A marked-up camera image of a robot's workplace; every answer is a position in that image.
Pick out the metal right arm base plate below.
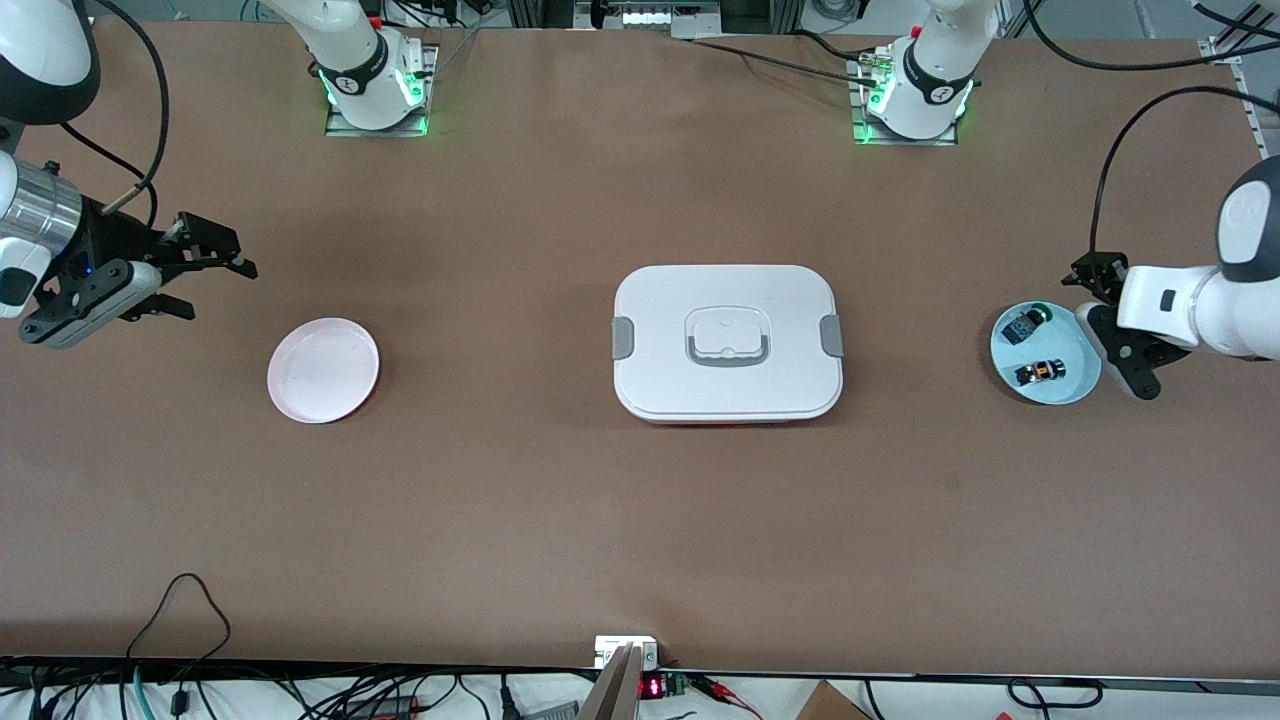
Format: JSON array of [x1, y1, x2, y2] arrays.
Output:
[[323, 45, 438, 138]]

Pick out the black looped cable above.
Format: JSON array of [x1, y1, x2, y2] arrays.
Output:
[[125, 572, 233, 713]]

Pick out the black coiled cable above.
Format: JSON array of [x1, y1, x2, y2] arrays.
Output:
[[1008, 678, 1106, 711]]

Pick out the white device on frame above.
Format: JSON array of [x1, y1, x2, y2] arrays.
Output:
[[575, 0, 721, 31]]

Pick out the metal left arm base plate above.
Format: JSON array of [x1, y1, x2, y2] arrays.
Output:
[[848, 50, 959, 148]]

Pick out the small white device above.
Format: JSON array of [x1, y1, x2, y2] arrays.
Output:
[[594, 635, 659, 669]]

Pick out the brown cardboard piece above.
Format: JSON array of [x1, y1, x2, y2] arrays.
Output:
[[795, 680, 873, 720]]

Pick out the aluminium profile bracket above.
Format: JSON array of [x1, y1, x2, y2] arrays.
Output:
[[1198, 30, 1273, 159]]

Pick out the pink round plate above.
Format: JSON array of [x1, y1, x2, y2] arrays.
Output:
[[267, 317, 381, 425]]

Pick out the light blue round plate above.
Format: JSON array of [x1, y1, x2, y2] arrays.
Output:
[[990, 300, 1103, 406]]

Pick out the red clip leads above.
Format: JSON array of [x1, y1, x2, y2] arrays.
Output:
[[695, 675, 763, 720]]

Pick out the small blue black part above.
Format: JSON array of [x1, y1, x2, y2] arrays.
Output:
[[1003, 303, 1056, 346]]

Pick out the black power adapter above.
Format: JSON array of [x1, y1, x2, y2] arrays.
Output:
[[345, 695, 421, 720]]

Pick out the white lidded box grey latches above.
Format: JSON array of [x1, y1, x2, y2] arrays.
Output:
[[612, 264, 844, 426]]

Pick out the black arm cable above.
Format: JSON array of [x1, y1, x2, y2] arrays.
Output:
[[58, 122, 159, 229], [95, 0, 169, 216], [1020, 0, 1280, 263]]

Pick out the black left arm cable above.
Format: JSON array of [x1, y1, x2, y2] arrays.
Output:
[[1020, 0, 1280, 263]]

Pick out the black cable on table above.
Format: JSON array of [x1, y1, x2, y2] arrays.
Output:
[[793, 28, 886, 63], [690, 38, 881, 89]]

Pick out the grey metal bar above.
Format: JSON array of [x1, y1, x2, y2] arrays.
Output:
[[578, 645, 646, 720]]

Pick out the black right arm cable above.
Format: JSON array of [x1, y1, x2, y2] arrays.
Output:
[[95, 0, 169, 216], [58, 122, 159, 229]]

